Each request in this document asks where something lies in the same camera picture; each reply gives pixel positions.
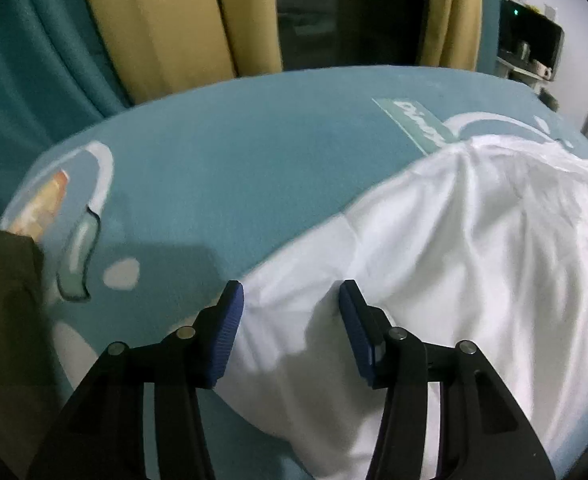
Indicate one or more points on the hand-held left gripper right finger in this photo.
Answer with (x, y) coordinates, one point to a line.
(356, 335)

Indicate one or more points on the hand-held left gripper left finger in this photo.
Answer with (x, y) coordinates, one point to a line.
(228, 335)

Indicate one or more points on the large white long-sleeved garment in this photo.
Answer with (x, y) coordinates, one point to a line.
(474, 260)

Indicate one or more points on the teal printed blanket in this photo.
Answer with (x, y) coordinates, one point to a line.
(249, 160)

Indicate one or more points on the dark olive cloth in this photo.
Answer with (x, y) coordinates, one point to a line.
(3, 335)

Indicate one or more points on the small olive object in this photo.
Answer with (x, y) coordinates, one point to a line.
(551, 99)

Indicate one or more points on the yellow curtain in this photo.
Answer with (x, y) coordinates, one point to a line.
(173, 25)
(454, 15)

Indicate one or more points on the white shelf unit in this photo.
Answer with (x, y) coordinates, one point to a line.
(524, 67)

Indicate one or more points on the dark window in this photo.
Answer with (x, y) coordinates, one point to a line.
(349, 15)

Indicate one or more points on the teal curtain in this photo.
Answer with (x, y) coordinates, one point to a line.
(489, 20)
(38, 75)

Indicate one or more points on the black screen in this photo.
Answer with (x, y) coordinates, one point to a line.
(529, 35)

